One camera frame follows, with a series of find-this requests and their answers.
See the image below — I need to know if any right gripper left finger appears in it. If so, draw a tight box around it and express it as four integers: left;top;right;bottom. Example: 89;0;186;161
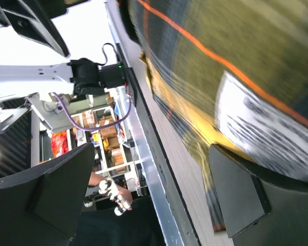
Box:
0;143;94;246

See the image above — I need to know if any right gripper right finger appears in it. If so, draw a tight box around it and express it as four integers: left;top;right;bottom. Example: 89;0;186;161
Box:
208;145;308;246

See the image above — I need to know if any yellow plaid long sleeve shirt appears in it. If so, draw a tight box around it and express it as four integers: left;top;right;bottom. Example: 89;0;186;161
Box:
117;1;308;232

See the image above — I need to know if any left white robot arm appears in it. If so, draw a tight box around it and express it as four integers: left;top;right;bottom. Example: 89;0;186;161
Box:
0;1;126;103

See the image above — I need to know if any person's hand with controller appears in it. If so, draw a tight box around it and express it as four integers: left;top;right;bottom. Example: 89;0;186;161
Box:
88;172;133;216

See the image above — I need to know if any cluttered background storage shelf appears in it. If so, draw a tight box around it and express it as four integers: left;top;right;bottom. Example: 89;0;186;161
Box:
38;102;147;180

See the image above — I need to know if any aluminium rail frame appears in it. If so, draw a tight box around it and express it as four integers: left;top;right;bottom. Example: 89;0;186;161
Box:
105;1;197;245

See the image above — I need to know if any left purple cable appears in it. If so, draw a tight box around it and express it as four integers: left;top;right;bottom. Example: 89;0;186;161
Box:
52;92;133;133

